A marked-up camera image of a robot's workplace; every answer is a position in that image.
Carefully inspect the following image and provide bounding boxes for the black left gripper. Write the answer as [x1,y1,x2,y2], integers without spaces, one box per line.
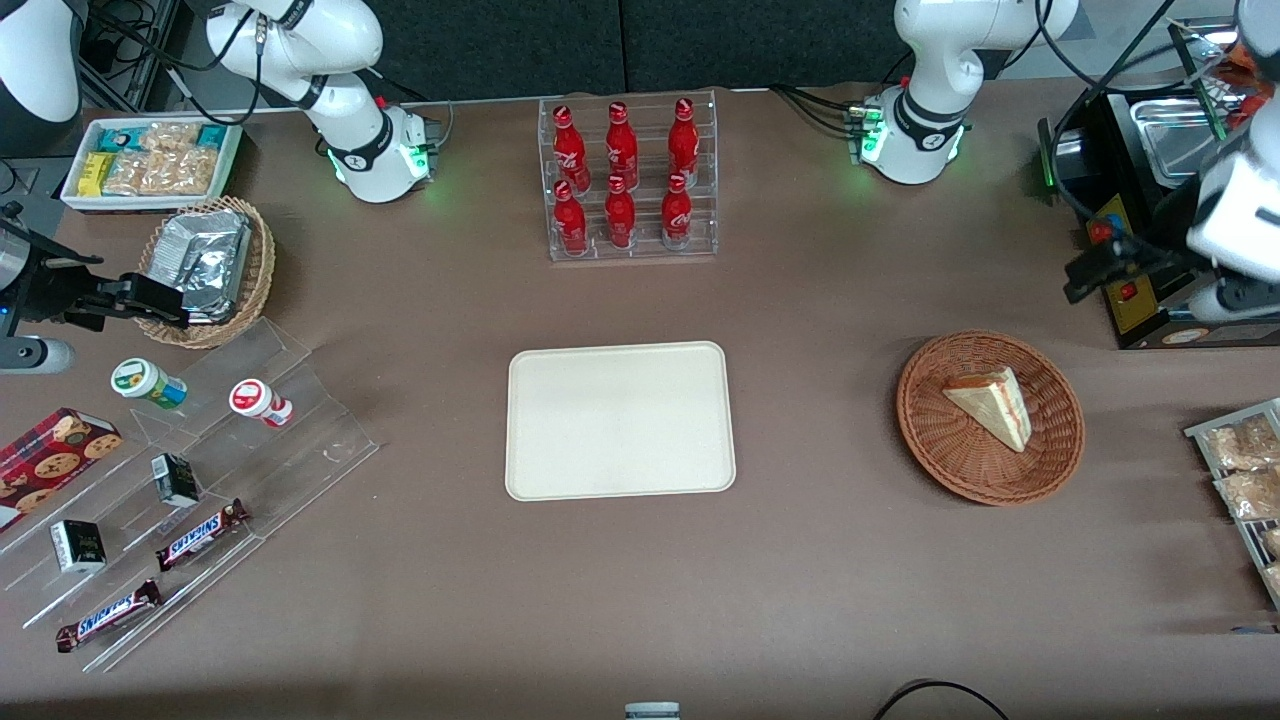
[1063,238,1203,303]

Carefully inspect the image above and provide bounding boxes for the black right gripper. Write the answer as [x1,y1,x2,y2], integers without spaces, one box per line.
[0,200,193,333]

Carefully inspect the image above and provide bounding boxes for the triangular sandwich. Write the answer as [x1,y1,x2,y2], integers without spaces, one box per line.
[942,366,1033,454]

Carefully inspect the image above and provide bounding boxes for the light tan wicker basket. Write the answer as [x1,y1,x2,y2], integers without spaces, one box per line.
[137,196,277,350]

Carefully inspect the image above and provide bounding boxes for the white rectangular snack tray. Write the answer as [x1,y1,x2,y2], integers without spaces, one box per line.
[60,117,244,213]

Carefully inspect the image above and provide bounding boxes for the grey metal snack tray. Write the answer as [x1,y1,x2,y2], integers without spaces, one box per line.
[1184,398,1280,611]

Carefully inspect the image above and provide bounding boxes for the brown round wicker basket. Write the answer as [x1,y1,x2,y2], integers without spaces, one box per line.
[896,330,1086,507]

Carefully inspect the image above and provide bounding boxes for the cream plastic tray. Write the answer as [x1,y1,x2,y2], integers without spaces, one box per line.
[505,341,738,502]

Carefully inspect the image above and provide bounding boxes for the silver foil pack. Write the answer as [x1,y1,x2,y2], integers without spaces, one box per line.
[150,208,252,324]

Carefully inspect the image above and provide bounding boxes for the green lid yoghurt cup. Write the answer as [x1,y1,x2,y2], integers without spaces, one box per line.
[110,357,188,411]

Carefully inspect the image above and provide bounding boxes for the black food warmer cabinet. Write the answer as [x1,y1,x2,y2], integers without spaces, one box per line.
[1037,20,1280,351]

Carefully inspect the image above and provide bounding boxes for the clear bag of crackers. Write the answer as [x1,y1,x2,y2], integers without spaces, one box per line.
[160,148,222,197]
[103,150,167,197]
[138,122,203,157]

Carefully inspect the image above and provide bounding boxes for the red lid yoghurt cup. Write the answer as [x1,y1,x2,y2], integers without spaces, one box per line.
[229,378,294,429]

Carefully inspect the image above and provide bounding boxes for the steel warmer pan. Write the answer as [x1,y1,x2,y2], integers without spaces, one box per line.
[1132,97,1229,188]

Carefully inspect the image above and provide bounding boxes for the small black carton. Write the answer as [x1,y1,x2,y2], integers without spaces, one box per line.
[50,519,107,574]
[151,453,201,508]

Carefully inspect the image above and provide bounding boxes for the red tartan cookie box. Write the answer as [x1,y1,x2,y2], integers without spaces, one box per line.
[0,407,123,533]

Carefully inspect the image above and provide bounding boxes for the clear acrylic stepped stand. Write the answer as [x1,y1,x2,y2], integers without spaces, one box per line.
[0,318,381,673]

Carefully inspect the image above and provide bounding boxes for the Snickers chocolate bar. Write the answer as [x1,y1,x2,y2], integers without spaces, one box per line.
[155,499,250,572]
[55,579,163,653]

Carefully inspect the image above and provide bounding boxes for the red orange food packet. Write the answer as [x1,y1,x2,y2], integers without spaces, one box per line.
[1205,40,1253,111]

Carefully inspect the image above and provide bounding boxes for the red cola bottle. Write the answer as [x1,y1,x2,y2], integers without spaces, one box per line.
[661,172,694,250]
[553,180,589,256]
[554,104,589,193]
[668,97,701,189]
[604,175,638,251]
[606,101,640,191]

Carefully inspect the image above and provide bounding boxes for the clear acrylic bottle rack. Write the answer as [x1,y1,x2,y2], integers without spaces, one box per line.
[538,90,719,263]

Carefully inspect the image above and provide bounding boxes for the grey metal frame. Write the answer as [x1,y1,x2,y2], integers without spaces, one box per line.
[78,0,216,113]

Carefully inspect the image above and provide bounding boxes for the black left base cables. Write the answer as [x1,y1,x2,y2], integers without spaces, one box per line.
[768,83,863,138]

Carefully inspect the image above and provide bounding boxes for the black base cables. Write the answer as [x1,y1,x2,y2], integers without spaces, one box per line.
[768,83,863,138]
[372,68,455,136]

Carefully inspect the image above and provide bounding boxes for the black right base cables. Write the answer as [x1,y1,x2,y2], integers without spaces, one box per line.
[372,68,455,136]

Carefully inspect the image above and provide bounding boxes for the black cable loop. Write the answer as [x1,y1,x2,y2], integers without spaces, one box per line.
[872,680,1011,720]

